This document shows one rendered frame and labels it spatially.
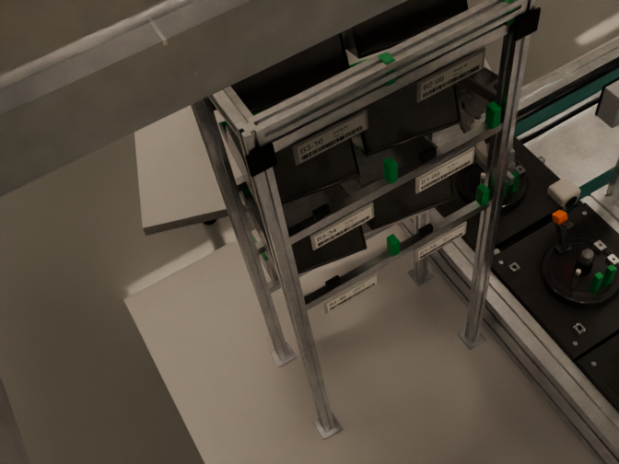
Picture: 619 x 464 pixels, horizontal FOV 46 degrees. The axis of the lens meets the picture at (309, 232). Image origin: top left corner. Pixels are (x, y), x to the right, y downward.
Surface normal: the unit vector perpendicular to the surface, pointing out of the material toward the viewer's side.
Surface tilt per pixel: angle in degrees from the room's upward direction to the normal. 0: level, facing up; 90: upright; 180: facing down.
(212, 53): 90
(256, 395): 0
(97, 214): 0
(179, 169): 0
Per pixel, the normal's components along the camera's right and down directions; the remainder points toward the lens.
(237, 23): 0.50, 0.68
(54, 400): -0.11, -0.57
